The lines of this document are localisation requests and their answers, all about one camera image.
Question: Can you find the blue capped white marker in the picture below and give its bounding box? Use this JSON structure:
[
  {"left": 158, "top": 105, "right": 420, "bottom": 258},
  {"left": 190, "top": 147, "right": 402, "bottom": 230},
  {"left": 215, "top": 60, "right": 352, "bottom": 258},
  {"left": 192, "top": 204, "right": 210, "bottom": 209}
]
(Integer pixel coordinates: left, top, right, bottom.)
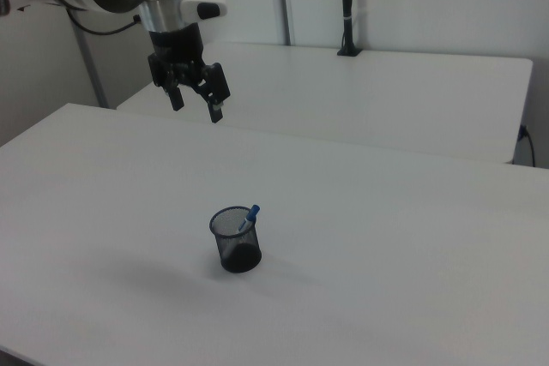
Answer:
[{"left": 238, "top": 204, "right": 262, "bottom": 232}]

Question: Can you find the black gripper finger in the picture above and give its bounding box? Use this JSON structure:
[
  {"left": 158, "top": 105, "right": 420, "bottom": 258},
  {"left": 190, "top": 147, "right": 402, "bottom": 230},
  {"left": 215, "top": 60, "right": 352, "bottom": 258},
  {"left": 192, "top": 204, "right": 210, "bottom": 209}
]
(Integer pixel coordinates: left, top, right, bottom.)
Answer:
[
  {"left": 192, "top": 62, "right": 232, "bottom": 124},
  {"left": 147, "top": 53, "right": 186, "bottom": 112}
]

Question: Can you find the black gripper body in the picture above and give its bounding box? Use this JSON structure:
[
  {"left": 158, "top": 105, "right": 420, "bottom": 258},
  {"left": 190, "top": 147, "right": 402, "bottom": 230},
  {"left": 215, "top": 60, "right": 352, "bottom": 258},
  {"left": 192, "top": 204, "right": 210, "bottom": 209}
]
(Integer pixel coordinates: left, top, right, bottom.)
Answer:
[{"left": 148, "top": 22, "right": 206, "bottom": 69}]

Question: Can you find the white side table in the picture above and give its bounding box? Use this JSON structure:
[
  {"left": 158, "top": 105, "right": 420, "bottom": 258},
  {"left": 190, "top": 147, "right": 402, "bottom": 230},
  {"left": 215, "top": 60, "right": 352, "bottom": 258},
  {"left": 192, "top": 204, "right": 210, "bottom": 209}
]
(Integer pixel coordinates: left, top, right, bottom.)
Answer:
[{"left": 116, "top": 41, "right": 534, "bottom": 165}]

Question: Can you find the black wall power cable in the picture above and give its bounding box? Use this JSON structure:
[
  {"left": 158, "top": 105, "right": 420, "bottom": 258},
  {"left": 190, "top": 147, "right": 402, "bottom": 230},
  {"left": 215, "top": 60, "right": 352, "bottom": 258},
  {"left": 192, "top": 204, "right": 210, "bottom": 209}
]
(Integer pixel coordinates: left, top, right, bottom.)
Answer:
[{"left": 519, "top": 124, "right": 537, "bottom": 167}]

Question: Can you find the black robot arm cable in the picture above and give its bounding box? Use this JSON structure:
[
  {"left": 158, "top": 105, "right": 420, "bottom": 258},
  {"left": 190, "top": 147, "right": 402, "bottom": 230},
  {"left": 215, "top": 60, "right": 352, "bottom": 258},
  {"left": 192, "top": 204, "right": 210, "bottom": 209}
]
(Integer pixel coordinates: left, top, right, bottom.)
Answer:
[{"left": 67, "top": 9, "right": 143, "bottom": 36}]

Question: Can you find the black mesh pen cup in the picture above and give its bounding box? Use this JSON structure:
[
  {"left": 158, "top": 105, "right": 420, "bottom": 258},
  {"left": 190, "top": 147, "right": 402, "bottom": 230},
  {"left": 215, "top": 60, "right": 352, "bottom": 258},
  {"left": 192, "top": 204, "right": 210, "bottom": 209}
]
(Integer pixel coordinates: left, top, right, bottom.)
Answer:
[{"left": 208, "top": 206, "right": 263, "bottom": 274}]

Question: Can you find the black clamped camera pole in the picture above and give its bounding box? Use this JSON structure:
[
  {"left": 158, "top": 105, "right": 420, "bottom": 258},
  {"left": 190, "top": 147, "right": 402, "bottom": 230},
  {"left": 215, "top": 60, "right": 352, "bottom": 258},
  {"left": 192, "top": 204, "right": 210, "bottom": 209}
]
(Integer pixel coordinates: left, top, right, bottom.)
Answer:
[{"left": 336, "top": 0, "right": 363, "bottom": 57}]

